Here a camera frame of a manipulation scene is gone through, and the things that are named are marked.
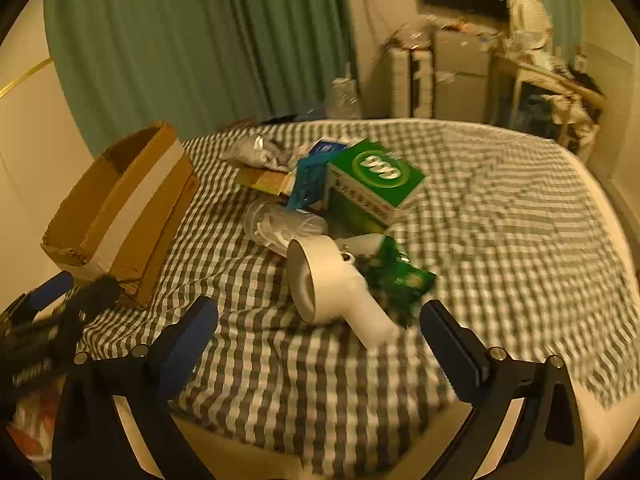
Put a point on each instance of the large clear water bottle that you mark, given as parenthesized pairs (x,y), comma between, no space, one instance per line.
(345,100)

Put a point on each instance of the white and blue box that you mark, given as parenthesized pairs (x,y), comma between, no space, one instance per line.
(325,147)

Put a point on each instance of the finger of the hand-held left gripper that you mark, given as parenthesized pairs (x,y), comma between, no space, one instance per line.
(50,290)
(97,292)

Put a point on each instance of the silver foil packet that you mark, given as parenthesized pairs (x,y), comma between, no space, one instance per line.
(255,150)

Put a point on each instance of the yellow flat box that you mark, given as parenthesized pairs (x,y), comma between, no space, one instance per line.
(265,180)

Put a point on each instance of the green box with white logo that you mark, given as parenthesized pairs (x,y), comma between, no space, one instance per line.
(380,175)

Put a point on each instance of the checked bed sheet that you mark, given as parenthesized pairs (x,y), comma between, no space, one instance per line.
(500,235)

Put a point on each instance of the red white printed bag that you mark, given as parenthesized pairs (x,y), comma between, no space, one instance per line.
(30,435)

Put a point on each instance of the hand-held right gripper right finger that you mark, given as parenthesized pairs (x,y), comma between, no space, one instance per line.
(447,340)

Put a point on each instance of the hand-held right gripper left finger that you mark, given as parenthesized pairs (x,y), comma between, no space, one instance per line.
(187,342)

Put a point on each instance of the white suitcase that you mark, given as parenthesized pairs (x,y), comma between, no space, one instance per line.
(400,85)

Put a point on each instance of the small white plastic device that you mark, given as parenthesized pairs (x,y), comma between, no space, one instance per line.
(365,244)

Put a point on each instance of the cream desk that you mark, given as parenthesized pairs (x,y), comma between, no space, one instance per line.
(505,90)

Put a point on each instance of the grey fridge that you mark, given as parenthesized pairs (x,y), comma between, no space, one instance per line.
(460,85)

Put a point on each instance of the blue packet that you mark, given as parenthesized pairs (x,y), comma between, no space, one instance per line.
(307,180)

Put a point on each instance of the wooden chair with clothes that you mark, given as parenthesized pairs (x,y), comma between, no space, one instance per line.
(582,105)

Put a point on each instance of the white handheld fan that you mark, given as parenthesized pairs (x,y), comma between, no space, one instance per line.
(330,280)

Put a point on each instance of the green snack packet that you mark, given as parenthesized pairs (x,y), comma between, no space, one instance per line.
(400,280)

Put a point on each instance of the brown cardboard box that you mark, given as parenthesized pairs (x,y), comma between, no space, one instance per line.
(125,220)

